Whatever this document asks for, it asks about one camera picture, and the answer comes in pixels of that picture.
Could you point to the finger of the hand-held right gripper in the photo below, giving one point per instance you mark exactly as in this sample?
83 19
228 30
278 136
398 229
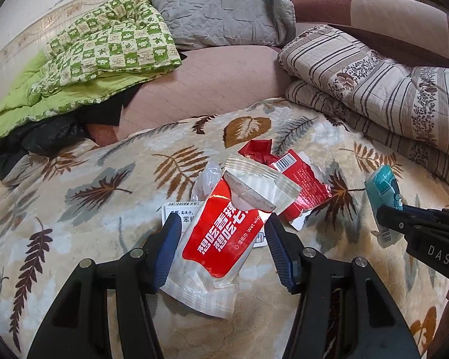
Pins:
391 220
419 211

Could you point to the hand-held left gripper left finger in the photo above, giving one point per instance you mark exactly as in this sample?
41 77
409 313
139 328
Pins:
168 246

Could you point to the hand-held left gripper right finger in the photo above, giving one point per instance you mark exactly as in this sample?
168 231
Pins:
280 258

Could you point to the teal packet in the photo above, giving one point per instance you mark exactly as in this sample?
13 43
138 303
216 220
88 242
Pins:
383 189

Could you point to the red white wet wipe packet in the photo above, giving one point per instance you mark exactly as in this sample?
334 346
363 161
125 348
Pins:
224 239

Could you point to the torn red packet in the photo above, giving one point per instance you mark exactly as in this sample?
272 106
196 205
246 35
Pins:
306 183

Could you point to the small white medicine box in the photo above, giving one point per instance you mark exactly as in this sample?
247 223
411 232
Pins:
183 213

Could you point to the leaf print blanket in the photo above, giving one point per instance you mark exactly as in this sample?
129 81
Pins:
97 232

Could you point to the clear plastic wrap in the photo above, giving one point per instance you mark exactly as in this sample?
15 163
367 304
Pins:
209 179

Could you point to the striped floral quilt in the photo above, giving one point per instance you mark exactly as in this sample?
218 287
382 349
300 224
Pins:
389 89

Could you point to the black garment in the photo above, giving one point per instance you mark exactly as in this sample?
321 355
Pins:
45 136

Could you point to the pink bed sheet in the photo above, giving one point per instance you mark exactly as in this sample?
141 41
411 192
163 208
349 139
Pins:
209 82

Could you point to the brown checked cushion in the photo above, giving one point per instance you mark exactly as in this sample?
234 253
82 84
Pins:
378 15

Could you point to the green checkered quilt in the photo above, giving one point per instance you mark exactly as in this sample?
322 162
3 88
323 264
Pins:
108 45

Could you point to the grey quilt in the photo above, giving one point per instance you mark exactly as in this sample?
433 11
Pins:
217 11

